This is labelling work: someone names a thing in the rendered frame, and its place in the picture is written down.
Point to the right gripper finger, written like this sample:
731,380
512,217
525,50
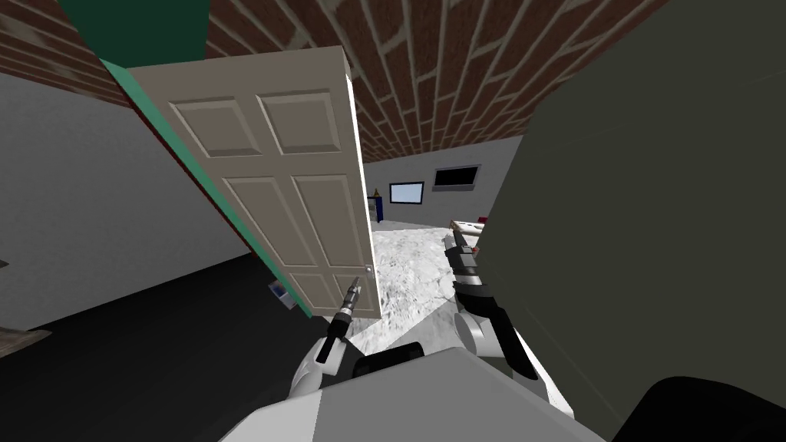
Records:
468,228

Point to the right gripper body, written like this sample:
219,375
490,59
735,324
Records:
460,255

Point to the black framed wall picture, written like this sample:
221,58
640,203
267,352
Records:
456,177

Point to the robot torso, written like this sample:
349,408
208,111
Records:
430,399

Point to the beige panelled door leaf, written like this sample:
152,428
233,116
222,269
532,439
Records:
288,184

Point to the blue cabinet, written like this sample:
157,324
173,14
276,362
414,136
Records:
376,207

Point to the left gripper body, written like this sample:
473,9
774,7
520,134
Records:
350,301

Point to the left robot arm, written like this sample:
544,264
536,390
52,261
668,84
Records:
316,365

